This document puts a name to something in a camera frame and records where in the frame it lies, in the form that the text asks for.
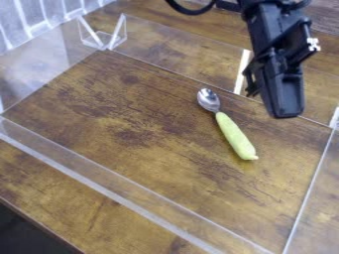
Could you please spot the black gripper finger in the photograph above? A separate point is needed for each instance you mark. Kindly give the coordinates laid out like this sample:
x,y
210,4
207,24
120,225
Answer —
x,y
281,87

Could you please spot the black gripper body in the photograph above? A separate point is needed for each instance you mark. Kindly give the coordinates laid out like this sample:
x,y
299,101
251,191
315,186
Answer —
x,y
282,41

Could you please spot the green handled metal spoon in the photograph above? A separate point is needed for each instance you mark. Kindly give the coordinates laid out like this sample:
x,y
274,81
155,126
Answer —
x,y
243,147

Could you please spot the black strip on table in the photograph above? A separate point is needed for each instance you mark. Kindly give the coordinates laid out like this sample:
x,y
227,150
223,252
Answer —
x,y
234,6

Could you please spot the clear acrylic corner bracket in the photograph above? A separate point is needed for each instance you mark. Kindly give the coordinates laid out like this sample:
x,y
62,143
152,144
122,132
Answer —
x,y
102,40

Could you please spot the clear acrylic enclosure wall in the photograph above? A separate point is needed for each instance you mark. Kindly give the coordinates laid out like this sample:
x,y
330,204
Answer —
x,y
116,161

